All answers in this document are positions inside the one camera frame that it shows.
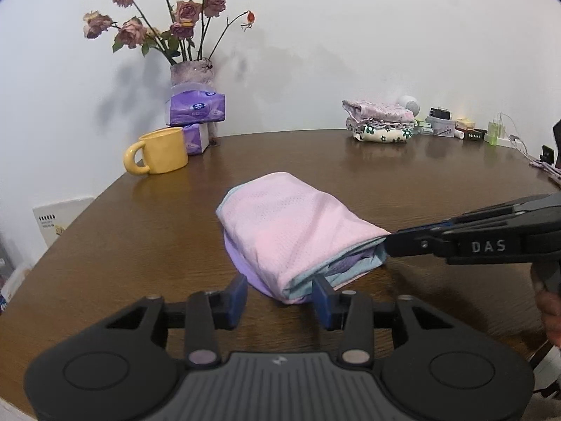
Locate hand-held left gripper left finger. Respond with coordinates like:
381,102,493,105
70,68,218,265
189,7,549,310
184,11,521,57
103,274,248,368

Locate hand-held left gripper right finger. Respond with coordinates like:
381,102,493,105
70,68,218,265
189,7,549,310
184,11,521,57
312,275,454,368

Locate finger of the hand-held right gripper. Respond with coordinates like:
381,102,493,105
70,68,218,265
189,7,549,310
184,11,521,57
385,228,459,259
397,202,520,231

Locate pink and blue mesh shirt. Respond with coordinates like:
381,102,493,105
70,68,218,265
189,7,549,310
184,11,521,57
216,172,392,305

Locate person's right hand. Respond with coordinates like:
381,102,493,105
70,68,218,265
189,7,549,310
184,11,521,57
531,267,561,343

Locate white power strip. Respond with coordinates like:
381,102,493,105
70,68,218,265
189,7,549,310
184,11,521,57
484,134,529,150

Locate lilac tin box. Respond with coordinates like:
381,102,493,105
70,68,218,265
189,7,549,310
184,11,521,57
426,116,457,138

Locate cream green-flowered folded cloth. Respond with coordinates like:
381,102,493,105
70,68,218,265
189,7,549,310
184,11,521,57
346,118,415,145

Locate white robot-shaped speaker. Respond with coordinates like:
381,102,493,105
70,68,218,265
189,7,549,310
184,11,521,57
398,94,420,117

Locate pink floral folded cloth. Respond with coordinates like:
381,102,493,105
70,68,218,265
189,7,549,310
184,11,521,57
342,99,417,126

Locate purple tissue pack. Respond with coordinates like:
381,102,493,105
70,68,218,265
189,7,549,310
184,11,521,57
165,90,228,126
182,123,210,156

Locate yellow mug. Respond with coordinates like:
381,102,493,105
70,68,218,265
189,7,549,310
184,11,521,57
123,127,189,177

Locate white cardboard box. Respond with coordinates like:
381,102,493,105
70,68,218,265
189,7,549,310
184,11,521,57
33,197,95,248

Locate dried rose bouquet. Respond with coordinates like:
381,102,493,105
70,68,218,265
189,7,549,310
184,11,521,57
83,0,256,66

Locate purple cable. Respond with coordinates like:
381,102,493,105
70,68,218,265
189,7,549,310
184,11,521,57
528,155,561,185

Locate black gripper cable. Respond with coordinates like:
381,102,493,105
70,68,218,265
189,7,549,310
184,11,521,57
528,340,561,400

